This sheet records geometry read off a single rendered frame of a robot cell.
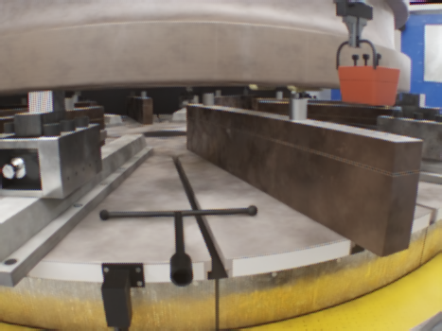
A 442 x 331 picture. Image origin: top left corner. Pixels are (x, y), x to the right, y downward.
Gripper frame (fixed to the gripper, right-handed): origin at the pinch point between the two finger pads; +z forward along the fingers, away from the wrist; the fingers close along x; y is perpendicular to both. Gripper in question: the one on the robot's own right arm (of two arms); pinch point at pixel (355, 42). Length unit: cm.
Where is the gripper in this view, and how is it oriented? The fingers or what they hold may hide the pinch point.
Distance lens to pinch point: 126.4
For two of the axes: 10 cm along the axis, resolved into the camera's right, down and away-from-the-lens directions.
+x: 9.3, -0.8, 3.7
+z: 0.0, 9.8, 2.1
